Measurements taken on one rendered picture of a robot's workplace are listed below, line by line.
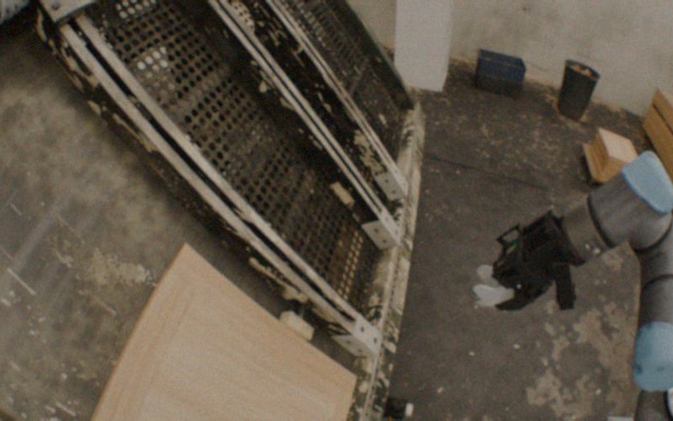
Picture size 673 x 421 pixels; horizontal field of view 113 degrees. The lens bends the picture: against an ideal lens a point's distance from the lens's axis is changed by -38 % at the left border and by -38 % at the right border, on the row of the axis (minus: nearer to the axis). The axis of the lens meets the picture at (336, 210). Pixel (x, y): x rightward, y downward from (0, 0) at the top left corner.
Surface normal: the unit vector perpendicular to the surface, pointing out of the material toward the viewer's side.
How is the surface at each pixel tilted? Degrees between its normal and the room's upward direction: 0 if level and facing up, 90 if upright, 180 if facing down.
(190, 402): 57
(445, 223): 0
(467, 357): 0
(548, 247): 90
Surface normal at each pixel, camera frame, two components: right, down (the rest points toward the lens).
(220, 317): 0.80, -0.26
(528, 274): -0.38, 0.67
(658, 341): -0.70, -0.70
